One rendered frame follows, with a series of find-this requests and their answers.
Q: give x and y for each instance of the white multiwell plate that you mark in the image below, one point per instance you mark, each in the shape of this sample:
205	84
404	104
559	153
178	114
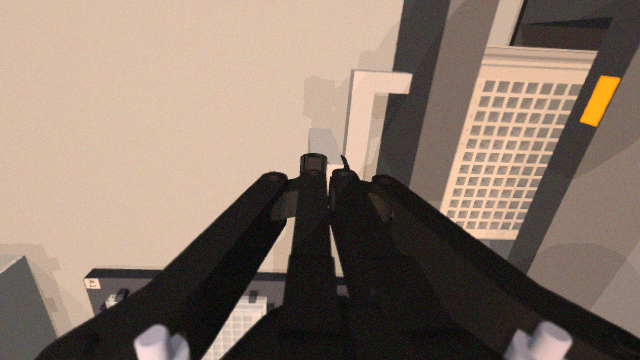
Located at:
531	106
244	316

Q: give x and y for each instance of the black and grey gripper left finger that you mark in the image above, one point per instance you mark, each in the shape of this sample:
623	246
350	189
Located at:
181	311

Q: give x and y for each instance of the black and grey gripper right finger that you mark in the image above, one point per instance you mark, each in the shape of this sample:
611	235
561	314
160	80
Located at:
468	282

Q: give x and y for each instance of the light grey bench mat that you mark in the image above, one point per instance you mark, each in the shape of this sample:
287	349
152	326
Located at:
128	126

